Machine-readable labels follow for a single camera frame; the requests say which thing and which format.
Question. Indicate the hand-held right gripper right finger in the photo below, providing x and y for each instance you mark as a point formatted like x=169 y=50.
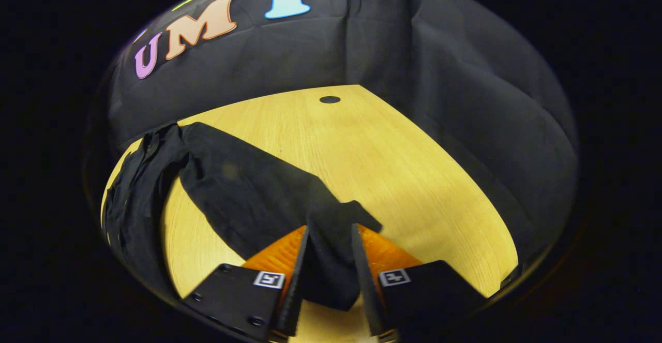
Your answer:
x=368 y=296

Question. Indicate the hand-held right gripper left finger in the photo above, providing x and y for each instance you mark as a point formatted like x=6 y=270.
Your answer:
x=297 y=291

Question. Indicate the black coat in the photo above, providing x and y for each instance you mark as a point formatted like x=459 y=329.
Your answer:
x=248 y=193

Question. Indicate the black chair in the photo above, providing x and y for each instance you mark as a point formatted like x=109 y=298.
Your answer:
x=512 y=277

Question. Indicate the black table grommet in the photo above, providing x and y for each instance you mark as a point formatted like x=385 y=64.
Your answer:
x=329 y=99

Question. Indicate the black backdrop cloth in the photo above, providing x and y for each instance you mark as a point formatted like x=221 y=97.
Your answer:
x=362 y=48

